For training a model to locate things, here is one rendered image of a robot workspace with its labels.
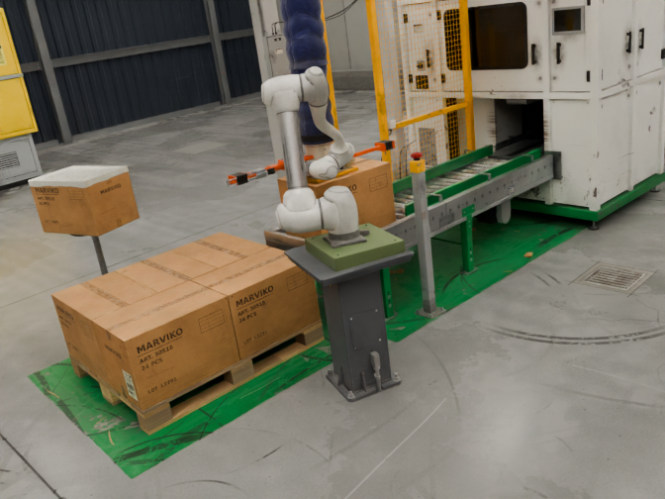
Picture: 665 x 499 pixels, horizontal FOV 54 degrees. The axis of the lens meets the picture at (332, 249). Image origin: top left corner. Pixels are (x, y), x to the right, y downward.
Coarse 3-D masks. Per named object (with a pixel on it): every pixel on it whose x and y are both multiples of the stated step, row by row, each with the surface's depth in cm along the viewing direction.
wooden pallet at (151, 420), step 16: (320, 320) 400; (288, 336) 385; (304, 336) 394; (320, 336) 402; (256, 352) 371; (288, 352) 391; (80, 368) 398; (240, 368) 366; (256, 368) 379; (224, 384) 367; (240, 384) 368; (112, 400) 364; (128, 400) 342; (192, 400) 356; (208, 400) 355; (144, 416) 330; (160, 416) 337; (176, 416) 344
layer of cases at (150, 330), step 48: (240, 240) 436; (96, 288) 387; (144, 288) 376; (192, 288) 367; (240, 288) 358; (288, 288) 379; (96, 336) 347; (144, 336) 323; (192, 336) 341; (240, 336) 362; (144, 384) 327; (192, 384) 346
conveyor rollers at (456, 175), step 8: (480, 160) 553; (488, 160) 547; (496, 160) 542; (504, 160) 537; (464, 168) 534; (472, 168) 529; (480, 168) 524; (488, 168) 519; (440, 176) 520; (448, 176) 515; (456, 176) 510; (464, 176) 514; (432, 184) 504; (440, 184) 499; (448, 184) 494; (400, 192) 495; (408, 192) 489; (432, 192) 483; (400, 200) 473; (408, 200) 468; (400, 208) 461; (400, 216) 439
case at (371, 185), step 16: (368, 160) 424; (352, 176) 396; (368, 176) 404; (384, 176) 412; (320, 192) 383; (352, 192) 399; (368, 192) 407; (384, 192) 415; (368, 208) 409; (384, 208) 418; (384, 224) 420
